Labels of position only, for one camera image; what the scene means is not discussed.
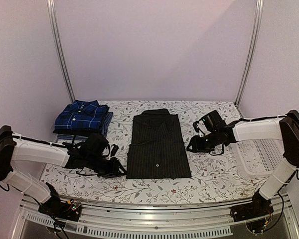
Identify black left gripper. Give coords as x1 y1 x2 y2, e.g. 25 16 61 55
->
86 154 128 179

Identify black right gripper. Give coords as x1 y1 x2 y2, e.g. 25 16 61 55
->
187 130 220 153

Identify black pinstriped long sleeve shirt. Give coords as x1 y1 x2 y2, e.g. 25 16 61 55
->
126 109 191 179

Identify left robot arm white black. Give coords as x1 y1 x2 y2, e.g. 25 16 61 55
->
0 125 127 216

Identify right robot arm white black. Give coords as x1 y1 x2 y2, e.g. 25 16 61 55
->
186 110 299 217

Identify dark blue checked folded shirt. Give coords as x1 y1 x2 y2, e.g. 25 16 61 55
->
56 112 113 140

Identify blue plaid folded shirt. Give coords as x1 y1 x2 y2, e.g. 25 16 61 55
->
54 100 110 130

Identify white plastic laundry basket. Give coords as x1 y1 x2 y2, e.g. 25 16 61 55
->
231 139 284 179

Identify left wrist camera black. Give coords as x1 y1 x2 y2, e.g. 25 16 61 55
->
80 133 119 158

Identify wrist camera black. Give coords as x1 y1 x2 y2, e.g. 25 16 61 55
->
80 133 119 158
193 110 227 137

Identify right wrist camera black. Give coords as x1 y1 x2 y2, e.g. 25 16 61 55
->
193 110 227 137

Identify aluminium front rail frame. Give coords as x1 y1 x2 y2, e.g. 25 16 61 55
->
11 194 299 239

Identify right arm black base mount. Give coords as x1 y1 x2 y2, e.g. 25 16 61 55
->
230 191 274 234

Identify right aluminium frame post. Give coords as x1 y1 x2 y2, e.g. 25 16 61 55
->
235 0 264 108

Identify aluminium frame post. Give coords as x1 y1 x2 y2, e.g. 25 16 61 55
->
46 0 75 103
235 0 264 108

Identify left aluminium frame post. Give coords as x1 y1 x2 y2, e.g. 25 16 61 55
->
46 0 75 103

